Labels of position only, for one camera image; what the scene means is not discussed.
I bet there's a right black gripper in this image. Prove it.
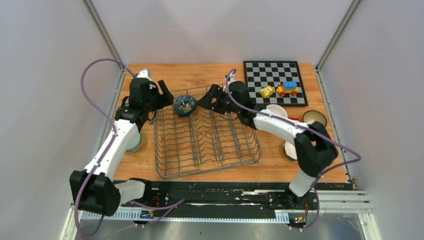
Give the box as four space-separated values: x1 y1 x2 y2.
195 84 241 116

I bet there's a dark teal glazed bowl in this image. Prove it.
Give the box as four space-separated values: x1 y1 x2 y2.
173 94 198 117

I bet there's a blue floral white bowl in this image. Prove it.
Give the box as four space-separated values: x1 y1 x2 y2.
113 107 121 120

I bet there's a grey wire dish rack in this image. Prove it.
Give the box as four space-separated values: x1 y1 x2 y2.
151 106 262 180

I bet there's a pale green bowl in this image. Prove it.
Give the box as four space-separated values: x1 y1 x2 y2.
125 133 143 153

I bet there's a beige speckled bowl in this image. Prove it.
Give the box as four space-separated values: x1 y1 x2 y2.
266 104 288 118

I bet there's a dark blue white bowl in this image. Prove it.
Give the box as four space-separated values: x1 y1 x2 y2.
283 141 298 162

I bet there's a black striped bowl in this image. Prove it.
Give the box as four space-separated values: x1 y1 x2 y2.
302 110 328 127

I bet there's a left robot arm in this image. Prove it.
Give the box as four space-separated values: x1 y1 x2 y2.
69 77 174 217

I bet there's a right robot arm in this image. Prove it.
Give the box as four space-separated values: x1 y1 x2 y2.
197 81 338 209

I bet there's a yellow toy block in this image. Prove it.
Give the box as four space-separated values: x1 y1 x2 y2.
258 85 275 99

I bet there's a black white checkerboard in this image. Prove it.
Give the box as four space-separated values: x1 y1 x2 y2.
243 60 308 107

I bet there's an orange blue toy car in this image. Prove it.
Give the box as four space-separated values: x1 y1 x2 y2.
276 81 300 97

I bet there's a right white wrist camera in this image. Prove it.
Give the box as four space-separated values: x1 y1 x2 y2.
223 76 236 92

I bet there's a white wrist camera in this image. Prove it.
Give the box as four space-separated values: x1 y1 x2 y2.
223 76 236 92
135 68 153 81

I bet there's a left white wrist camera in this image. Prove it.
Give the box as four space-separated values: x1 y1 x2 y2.
135 68 153 81

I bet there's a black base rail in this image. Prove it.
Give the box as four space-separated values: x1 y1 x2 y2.
71 180 372 223

